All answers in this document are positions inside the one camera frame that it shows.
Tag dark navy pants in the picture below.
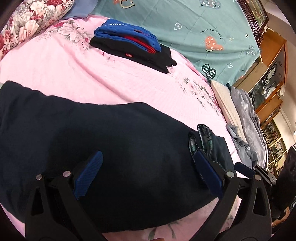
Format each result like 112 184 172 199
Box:
1 81 234 233

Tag grey crumpled cloth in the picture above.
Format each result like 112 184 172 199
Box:
229 86 268 169

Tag cream pillow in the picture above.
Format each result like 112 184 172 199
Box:
211 80 246 142

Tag wooden display cabinet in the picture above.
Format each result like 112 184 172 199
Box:
234 29 288 126

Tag black folded garment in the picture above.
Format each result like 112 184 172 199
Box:
90 37 177 74

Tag teal patterned blanket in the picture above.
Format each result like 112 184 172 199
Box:
93 0 260 84

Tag pink floral bed sheet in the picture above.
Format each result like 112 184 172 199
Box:
1 16 241 240

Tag red folded garment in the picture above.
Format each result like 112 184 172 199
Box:
124 35 156 54

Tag dark framed picture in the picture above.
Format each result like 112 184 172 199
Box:
237 0 268 45

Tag blue folded garment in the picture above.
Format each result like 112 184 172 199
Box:
94 19 162 52

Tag red floral pillow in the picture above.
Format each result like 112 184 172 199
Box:
1 0 75 58

